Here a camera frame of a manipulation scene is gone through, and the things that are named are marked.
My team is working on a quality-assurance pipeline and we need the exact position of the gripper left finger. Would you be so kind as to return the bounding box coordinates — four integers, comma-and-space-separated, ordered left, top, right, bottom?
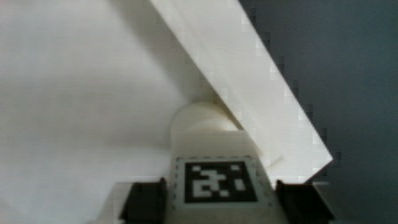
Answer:
86, 178, 166, 224

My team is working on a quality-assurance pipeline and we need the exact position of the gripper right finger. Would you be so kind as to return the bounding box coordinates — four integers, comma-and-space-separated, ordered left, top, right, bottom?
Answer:
275, 181, 349, 224

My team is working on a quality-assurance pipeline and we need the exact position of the white square table top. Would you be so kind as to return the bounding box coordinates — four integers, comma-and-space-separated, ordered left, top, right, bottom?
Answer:
0, 0, 330, 224

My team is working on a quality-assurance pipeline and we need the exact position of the white table leg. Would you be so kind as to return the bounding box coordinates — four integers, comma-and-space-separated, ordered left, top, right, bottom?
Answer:
161, 129, 291, 224

